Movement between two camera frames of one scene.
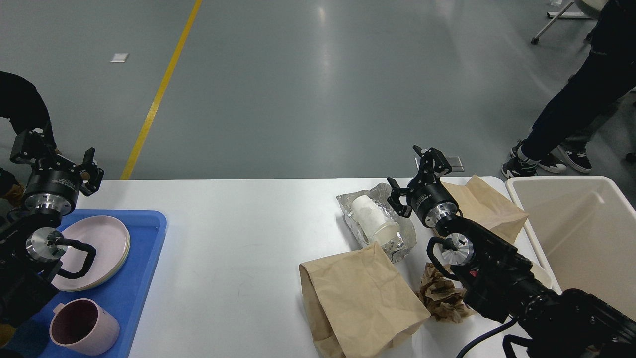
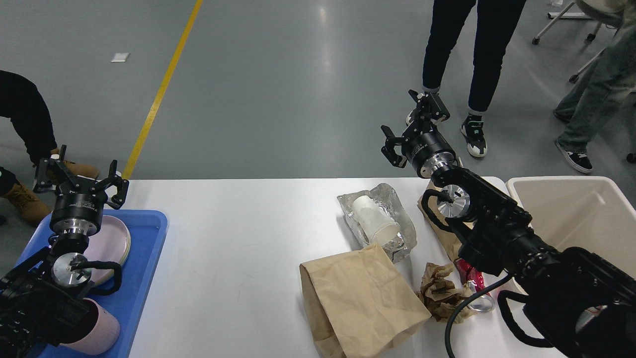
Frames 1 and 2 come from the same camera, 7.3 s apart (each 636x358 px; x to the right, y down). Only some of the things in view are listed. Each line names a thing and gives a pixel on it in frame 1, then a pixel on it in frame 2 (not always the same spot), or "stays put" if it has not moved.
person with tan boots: (22, 104) stays put
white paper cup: (373, 220) stays put
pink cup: (82, 326) stays put
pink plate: (111, 240) stays put
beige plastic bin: (584, 227) stays put
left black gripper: (51, 190) → (78, 208)
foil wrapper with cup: (370, 215) stays put
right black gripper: (429, 202) → (421, 141)
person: (607, 73) → (449, 22)
